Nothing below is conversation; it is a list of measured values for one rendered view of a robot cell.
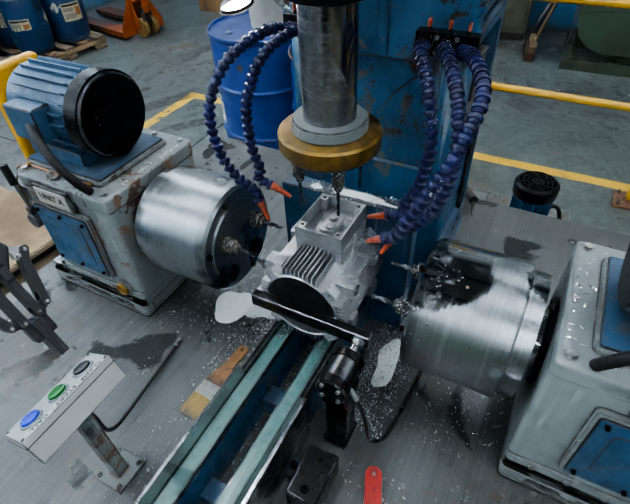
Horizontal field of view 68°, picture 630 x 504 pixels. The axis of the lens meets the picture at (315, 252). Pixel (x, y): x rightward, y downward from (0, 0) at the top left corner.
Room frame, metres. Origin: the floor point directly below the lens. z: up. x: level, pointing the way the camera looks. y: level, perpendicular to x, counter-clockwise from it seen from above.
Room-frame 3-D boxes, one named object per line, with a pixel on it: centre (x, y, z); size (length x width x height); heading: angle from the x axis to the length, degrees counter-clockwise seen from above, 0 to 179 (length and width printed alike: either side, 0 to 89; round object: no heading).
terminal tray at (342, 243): (0.73, -0.04, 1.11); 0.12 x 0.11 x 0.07; 150
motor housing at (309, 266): (0.70, -0.02, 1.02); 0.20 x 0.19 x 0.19; 150
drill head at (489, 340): (0.53, -0.30, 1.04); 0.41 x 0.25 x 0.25; 60
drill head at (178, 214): (0.87, 0.29, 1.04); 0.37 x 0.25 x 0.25; 60
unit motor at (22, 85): (0.98, 0.55, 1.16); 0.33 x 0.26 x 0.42; 60
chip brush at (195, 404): (0.59, 0.23, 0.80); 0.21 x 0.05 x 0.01; 147
